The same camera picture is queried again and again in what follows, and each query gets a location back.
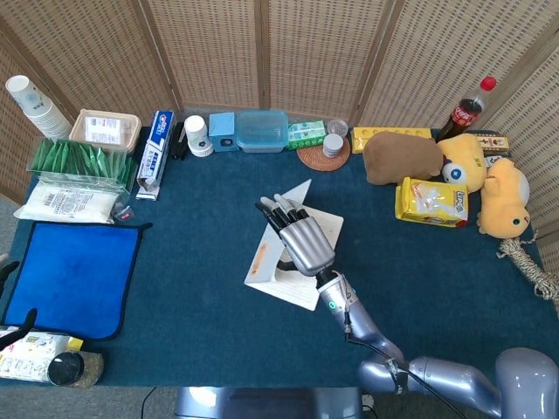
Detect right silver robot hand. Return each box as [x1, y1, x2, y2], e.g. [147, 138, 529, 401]
[254, 193, 337, 278]

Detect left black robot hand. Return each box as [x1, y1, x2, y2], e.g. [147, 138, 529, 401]
[0, 260, 38, 353]

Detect white paper booklet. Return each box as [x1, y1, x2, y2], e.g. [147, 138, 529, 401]
[243, 178, 345, 313]

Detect printed white carton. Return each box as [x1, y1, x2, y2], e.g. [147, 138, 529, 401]
[0, 328, 85, 386]

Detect can with black lid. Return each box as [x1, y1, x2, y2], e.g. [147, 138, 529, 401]
[46, 350, 105, 388]

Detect blue microfiber cloth black trim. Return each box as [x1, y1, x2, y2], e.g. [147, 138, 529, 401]
[1, 220, 154, 342]

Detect round rattan coaster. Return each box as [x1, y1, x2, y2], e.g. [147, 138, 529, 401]
[296, 138, 352, 174]

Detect small white jar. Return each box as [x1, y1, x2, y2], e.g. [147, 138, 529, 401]
[322, 133, 347, 159]

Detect green tissue pack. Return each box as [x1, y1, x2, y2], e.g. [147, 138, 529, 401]
[286, 120, 328, 152]

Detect dark teal table carpet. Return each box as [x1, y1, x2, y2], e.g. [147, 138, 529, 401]
[0, 125, 559, 389]

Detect clear container blue lid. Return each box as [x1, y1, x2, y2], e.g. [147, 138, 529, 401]
[235, 109, 291, 155]

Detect small clear plastic cup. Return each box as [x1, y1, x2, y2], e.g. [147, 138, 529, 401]
[326, 118, 350, 138]

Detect brown plush toy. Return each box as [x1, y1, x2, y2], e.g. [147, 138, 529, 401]
[362, 131, 445, 187]

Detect yellow snack bag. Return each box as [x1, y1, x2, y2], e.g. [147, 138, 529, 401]
[394, 175, 470, 229]

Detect white powder bag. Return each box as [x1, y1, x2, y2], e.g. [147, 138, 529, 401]
[13, 179, 121, 226]

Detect yellow block toy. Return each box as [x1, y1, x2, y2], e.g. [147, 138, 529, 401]
[351, 126, 438, 155]

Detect light blue speaker box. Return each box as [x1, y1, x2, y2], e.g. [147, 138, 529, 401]
[207, 112, 241, 155]

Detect paper cup stack flower print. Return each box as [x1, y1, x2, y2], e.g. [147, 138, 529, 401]
[183, 114, 216, 159]

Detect black stapler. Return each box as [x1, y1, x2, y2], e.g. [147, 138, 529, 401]
[170, 121, 190, 161]

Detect silver robot torso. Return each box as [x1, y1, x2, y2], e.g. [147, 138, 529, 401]
[174, 385, 364, 419]

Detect blue white toothpaste box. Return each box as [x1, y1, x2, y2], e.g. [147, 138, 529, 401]
[135, 109, 176, 203]

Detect clear box green tea packets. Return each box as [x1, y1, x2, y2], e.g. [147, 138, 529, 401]
[26, 138, 138, 194]

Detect yellow plush with big eye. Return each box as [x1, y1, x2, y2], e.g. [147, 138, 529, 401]
[436, 133, 487, 194]

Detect yellow bear plush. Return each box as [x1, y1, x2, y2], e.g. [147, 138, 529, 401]
[475, 157, 532, 239]

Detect cola bottle red cap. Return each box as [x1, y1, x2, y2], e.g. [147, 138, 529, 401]
[436, 74, 499, 142]

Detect wooden printed box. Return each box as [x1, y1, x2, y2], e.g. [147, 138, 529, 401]
[473, 132, 511, 157]

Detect woven folding screen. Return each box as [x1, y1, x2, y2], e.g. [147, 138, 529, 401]
[0, 0, 559, 271]

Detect beige lidded lunch box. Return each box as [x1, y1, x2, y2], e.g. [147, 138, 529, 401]
[68, 108, 142, 156]

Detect tall paper cup stack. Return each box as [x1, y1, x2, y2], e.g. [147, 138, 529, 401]
[4, 74, 73, 141]

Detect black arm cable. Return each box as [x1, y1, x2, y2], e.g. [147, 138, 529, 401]
[335, 272, 466, 419]

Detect black floor cable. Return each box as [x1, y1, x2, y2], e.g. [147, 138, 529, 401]
[141, 385, 159, 419]

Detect striped rope bundle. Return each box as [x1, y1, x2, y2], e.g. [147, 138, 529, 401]
[497, 230, 559, 307]

